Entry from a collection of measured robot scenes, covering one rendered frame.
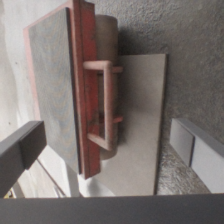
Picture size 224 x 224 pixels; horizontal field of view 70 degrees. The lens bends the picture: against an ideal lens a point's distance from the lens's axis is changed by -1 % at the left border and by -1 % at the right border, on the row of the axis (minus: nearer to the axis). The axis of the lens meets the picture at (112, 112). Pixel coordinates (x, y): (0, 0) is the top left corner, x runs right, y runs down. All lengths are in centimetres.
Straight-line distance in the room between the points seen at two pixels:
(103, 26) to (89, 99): 13
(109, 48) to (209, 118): 21
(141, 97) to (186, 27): 14
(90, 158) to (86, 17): 24
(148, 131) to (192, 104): 10
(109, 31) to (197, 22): 14
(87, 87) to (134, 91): 11
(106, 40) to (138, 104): 14
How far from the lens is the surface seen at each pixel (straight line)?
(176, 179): 36
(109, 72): 22
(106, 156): 37
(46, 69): 36
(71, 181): 62
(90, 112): 28
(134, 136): 36
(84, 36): 27
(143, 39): 34
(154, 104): 31
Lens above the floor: 26
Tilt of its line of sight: 39 degrees down
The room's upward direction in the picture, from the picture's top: 105 degrees counter-clockwise
